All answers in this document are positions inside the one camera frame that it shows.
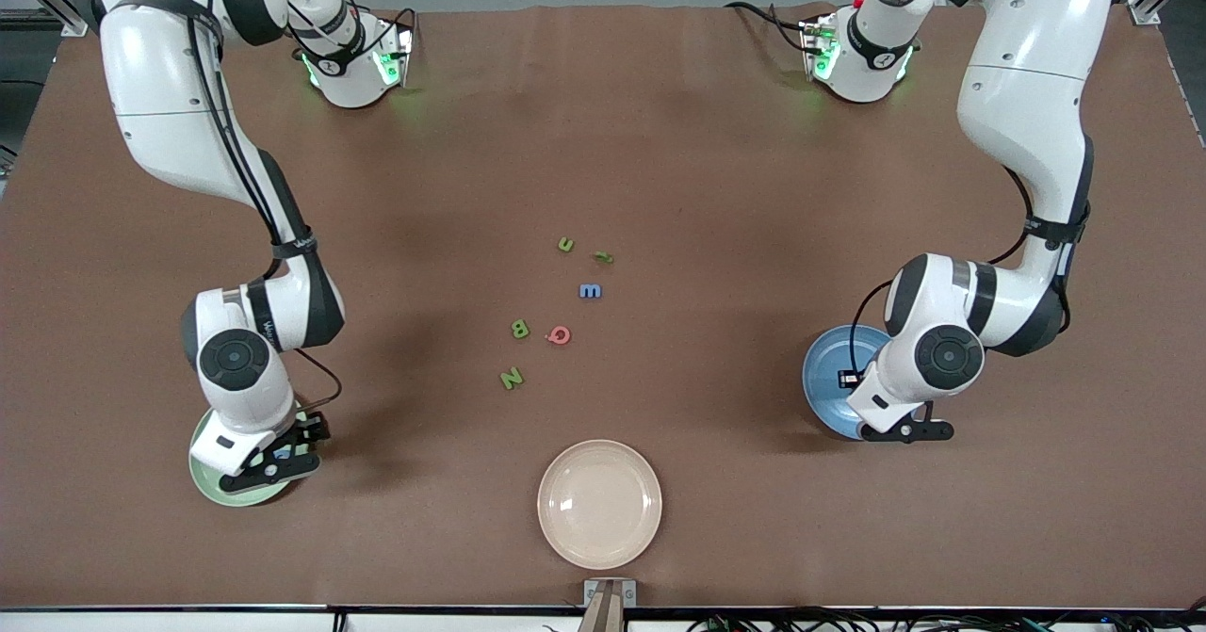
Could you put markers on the brown table cover sheet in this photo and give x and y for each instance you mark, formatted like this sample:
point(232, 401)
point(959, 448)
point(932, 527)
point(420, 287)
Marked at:
point(660, 142)

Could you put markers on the grey metal mount bracket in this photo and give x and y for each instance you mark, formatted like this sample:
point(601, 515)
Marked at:
point(590, 594)

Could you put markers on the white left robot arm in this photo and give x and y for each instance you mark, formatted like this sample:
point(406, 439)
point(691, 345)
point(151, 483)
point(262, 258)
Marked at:
point(1027, 95)

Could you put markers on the cream plate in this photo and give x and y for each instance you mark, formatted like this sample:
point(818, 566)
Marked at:
point(599, 505)

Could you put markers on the blue plate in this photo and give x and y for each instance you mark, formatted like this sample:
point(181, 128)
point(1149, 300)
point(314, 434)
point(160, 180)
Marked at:
point(829, 368)

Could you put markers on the blue letter m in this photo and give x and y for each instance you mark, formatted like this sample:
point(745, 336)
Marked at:
point(590, 291)

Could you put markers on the tan camera post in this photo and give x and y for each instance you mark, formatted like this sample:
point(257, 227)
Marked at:
point(603, 615)

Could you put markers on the red letter Q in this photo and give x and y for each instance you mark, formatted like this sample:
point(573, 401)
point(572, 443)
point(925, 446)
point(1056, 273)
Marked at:
point(551, 335)

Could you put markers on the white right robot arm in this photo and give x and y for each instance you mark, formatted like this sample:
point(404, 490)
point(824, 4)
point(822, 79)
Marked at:
point(160, 95)

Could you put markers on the green letter B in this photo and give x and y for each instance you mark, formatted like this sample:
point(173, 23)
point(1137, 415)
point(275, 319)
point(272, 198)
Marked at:
point(519, 330)

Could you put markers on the green letter N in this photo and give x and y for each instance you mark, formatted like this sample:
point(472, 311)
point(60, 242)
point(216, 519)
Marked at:
point(512, 379)

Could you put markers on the green plate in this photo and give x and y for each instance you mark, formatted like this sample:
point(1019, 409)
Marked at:
point(254, 499)

